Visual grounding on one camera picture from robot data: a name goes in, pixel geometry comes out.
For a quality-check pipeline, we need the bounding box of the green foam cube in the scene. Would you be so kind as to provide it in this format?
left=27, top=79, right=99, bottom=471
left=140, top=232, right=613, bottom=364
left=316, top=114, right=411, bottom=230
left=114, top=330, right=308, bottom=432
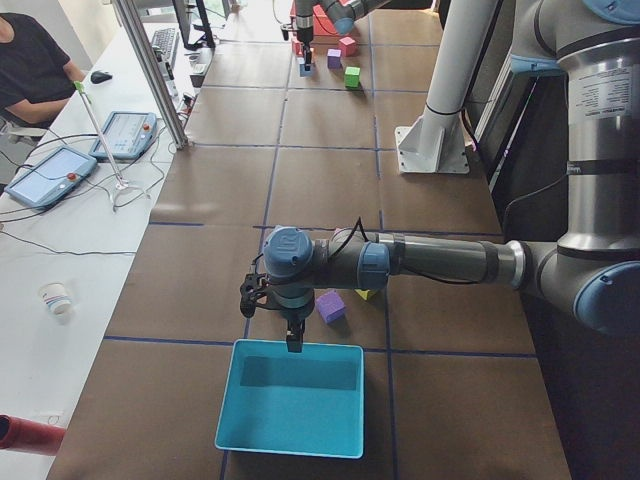
left=344, top=66, right=361, bottom=89

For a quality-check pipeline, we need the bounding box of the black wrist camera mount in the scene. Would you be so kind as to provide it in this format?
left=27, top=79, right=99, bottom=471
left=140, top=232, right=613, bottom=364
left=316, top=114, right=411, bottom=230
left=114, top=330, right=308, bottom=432
left=240, top=273, right=278, bottom=319

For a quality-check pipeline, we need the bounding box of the paper cup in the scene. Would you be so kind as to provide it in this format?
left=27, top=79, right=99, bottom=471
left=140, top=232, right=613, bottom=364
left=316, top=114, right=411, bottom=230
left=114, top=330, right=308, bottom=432
left=38, top=282, right=73, bottom=321

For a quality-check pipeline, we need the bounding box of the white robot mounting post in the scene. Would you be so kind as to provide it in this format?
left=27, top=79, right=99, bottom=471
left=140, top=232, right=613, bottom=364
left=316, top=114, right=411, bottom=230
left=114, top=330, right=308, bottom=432
left=395, top=0, right=498, bottom=174

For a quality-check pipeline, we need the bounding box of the yellow foam cube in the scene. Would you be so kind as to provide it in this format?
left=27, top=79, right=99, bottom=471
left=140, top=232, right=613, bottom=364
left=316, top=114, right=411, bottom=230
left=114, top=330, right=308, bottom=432
left=355, top=289, right=379, bottom=301

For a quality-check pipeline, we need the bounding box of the black computer mouse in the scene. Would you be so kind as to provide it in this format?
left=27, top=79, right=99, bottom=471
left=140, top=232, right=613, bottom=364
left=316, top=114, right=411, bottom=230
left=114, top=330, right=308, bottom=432
left=90, top=71, right=113, bottom=84

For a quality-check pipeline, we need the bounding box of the blue teach pendant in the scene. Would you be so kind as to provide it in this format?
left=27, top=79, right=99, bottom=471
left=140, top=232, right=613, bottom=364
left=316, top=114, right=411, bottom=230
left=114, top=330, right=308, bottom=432
left=102, top=111, right=158, bottom=162
left=5, top=146, right=97, bottom=209

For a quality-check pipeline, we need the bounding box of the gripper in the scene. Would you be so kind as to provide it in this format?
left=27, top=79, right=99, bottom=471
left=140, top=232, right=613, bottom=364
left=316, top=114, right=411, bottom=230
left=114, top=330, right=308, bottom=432
left=295, top=14, right=313, bottom=70
left=275, top=287, right=314, bottom=353

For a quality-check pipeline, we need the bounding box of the blue teach pendant near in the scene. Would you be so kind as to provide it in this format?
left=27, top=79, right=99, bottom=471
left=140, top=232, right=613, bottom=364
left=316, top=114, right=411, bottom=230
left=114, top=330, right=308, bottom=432
left=5, top=146, right=97, bottom=209

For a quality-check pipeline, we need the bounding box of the light blue foam cube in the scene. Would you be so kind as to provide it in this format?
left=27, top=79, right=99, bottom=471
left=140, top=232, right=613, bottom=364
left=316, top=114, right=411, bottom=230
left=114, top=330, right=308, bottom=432
left=297, top=57, right=315, bottom=77

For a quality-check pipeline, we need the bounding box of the metal rod stand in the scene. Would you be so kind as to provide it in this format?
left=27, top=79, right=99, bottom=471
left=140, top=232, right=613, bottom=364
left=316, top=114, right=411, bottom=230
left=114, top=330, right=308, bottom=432
left=73, top=81, right=151, bottom=212

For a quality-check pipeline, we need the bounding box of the aluminium frame post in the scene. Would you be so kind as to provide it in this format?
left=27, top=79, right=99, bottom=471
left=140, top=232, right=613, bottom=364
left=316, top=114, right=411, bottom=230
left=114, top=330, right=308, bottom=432
left=112, top=0, right=188, bottom=150

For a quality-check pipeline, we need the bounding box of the teal plastic tray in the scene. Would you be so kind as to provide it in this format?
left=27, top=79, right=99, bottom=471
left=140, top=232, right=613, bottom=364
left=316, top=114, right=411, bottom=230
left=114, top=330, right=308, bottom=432
left=215, top=339, right=365, bottom=459

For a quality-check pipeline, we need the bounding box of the purple foam cube near tray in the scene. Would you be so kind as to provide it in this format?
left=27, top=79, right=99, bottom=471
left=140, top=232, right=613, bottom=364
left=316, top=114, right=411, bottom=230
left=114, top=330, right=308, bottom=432
left=316, top=290, right=346, bottom=324

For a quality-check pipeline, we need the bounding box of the blue teach pendant far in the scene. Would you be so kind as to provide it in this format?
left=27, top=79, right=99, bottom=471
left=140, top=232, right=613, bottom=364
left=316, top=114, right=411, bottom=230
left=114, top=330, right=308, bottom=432
left=102, top=111, right=158, bottom=162

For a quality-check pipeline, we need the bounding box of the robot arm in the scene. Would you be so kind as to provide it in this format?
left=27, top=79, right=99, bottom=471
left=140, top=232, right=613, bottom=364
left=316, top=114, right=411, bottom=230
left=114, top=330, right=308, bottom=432
left=292, top=0, right=389, bottom=72
left=240, top=1, right=639, bottom=352

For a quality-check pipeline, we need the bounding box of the black keyboard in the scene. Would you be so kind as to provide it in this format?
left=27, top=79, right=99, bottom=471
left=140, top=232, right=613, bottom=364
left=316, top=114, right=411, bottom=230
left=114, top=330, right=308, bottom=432
left=151, top=27, right=178, bottom=66

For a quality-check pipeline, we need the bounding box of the person in black shirt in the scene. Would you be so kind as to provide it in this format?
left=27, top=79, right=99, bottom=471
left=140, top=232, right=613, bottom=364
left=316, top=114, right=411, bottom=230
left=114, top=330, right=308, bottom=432
left=1, top=12, right=85, bottom=128

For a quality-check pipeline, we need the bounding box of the red cylinder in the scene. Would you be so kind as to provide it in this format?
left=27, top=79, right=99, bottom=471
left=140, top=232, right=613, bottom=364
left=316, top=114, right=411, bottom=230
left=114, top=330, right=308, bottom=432
left=1, top=415, right=66, bottom=456

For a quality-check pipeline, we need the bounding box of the dark pink foam cube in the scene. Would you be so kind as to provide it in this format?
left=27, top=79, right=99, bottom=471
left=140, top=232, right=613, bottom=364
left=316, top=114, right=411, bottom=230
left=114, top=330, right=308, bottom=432
left=291, top=39, right=302, bottom=56

